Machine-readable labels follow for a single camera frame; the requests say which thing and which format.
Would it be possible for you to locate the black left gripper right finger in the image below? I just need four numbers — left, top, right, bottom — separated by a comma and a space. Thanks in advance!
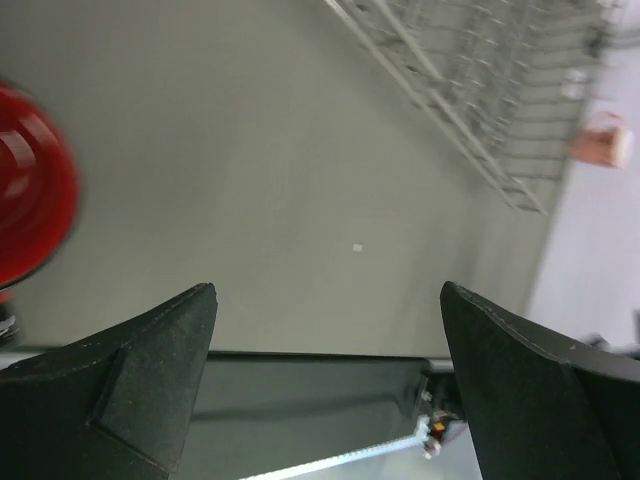
440, 281, 639, 480

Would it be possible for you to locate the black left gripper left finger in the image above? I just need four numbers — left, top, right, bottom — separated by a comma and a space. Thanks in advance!
1, 283, 217, 479

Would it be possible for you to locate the red mug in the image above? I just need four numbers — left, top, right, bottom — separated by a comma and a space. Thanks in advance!
1, 80, 81, 290

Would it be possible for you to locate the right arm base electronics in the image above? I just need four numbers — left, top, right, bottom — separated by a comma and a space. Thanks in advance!
417, 371, 467, 459

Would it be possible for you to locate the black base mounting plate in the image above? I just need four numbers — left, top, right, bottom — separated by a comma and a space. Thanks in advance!
192, 352, 427, 448

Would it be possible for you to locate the pink mug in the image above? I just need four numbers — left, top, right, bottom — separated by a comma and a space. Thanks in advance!
569, 112, 633, 169

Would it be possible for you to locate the white perforated cable duct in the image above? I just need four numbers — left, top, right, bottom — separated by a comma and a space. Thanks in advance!
252, 416, 430, 479

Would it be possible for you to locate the grey wire dish rack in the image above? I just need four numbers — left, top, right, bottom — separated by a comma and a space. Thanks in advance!
330, 0, 627, 214

